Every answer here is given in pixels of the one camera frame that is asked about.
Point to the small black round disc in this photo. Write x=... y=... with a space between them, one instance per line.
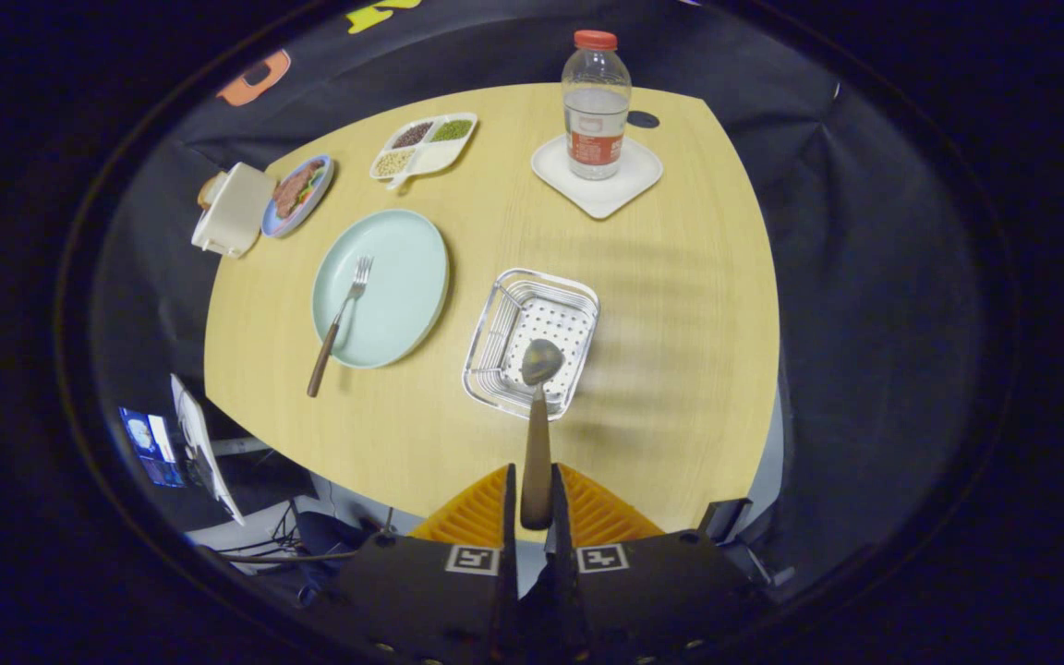
x=643 y=119

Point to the white square coaster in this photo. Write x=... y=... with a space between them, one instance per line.
x=624 y=185

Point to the black block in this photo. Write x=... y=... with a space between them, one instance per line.
x=726 y=519

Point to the brown bread slice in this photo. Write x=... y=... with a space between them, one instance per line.
x=209 y=189

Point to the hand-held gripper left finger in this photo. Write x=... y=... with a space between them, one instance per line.
x=421 y=600

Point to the red capped water bottle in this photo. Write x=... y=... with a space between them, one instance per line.
x=595 y=111

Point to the white toaster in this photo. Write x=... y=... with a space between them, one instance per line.
x=236 y=212

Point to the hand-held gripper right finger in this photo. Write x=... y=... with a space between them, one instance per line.
x=661 y=591

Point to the clear perforated drain basket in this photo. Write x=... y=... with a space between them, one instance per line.
x=495 y=342

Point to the white divided bean tray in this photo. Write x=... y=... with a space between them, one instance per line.
x=440 y=157

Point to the meat and vegetables serving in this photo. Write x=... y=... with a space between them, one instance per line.
x=292 y=189

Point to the lit computer screen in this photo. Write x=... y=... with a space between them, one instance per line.
x=149 y=443

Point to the small blue plate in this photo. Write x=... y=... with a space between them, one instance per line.
x=284 y=224

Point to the light green round plate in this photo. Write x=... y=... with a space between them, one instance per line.
x=398 y=286

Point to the white flat panel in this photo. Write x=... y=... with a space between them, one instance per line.
x=199 y=443

